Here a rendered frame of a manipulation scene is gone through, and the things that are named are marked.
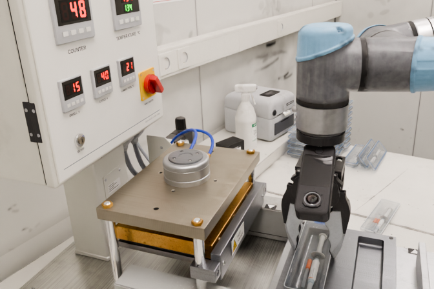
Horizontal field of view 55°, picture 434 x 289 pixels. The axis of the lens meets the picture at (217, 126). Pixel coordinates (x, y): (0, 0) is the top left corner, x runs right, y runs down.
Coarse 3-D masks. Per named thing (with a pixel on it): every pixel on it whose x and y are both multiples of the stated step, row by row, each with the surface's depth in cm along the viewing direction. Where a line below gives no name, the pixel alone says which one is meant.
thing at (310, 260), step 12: (312, 228) 74; (324, 228) 74; (300, 240) 71; (312, 240) 71; (324, 240) 71; (300, 252) 68; (312, 252) 68; (324, 252) 68; (300, 264) 65; (312, 264) 65; (324, 264) 65; (288, 276) 63; (300, 276) 63; (312, 276) 63; (324, 276) 62; (300, 288) 60; (312, 288) 60
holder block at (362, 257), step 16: (352, 240) 72; (368, 240) 73; (384, 240) 72; (288, 256) 69; (336, 256) 68; (352, 256) 68; (368, 256) 70; (384, 256) 68; (336, 272) 65; (352, 272) 64; (368, 272) 66; (384, 272) 64; (336, 288) 61; (352, 288) 63; (368, 288) 63; (384, 288) 61
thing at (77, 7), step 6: (66, 0) 58; (72, 0) 60; (78, 0) 61; (84, 0) 62; (60, 6) 57; (66, 6) 58; (72, 6) 60; (78, 6) 61; (84, 6) 62; (66, 12) 59; (72, 12) 60; (78, 12) 61; (84, 12) 62; (66, 18) 59; (72, 18) 60; (78, 18) 61; (84, 18) 62
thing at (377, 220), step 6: (378, 204) 123; (384, 204) 123; (390, 204) 123; (396, 204) 123; (378, 210) 120; (384, 210) 120; (390, 210) 120; (372, 216) 118; (378, 216) 118; (384, 216) 118; (390, 216) 117; (366, 222) 115; (372, 222) 115; (378, 222) 115; (384, 222) 115; (366, 228) 113; (372, 228) 112; (378, 228) 112
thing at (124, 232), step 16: (240, 192) 76; (224, 224) 67; (128, 240) 68; (144, 240) 67; (160, 240) 65; (176, 240) 64; (192, 240) 63; (208, 240) 63; (176, 256) 65; (192, 256) 64; (208, 256) 63
